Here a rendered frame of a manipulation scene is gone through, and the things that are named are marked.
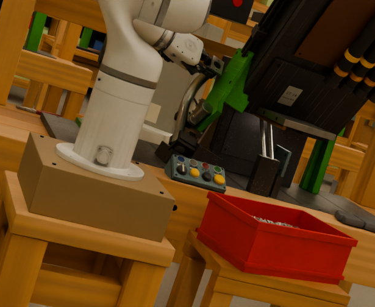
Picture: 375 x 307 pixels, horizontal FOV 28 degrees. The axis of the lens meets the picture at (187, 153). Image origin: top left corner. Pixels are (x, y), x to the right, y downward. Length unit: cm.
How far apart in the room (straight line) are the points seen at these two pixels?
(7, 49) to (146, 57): 97
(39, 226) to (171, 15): 47
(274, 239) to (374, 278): 58
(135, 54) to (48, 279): 46
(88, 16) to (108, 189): 115
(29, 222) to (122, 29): 41
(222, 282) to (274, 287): 13
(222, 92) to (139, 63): 72
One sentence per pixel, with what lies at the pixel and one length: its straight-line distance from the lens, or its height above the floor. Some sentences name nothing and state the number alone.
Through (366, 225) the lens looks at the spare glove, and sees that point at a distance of 221.
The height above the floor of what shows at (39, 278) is 73.
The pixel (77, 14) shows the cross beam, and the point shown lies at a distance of 252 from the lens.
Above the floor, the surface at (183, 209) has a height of 84.
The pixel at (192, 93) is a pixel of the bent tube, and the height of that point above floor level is 110.
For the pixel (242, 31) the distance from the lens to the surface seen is 986.
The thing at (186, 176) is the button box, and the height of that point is 92.
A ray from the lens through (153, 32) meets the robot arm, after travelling 216.
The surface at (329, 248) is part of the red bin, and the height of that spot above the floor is 89.
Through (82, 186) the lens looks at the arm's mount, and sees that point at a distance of 145.
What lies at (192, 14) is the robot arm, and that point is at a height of 129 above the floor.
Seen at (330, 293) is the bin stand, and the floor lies 80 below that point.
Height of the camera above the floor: 123
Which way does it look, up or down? 8 degrees down
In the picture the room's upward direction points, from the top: 18 degrees clockwise
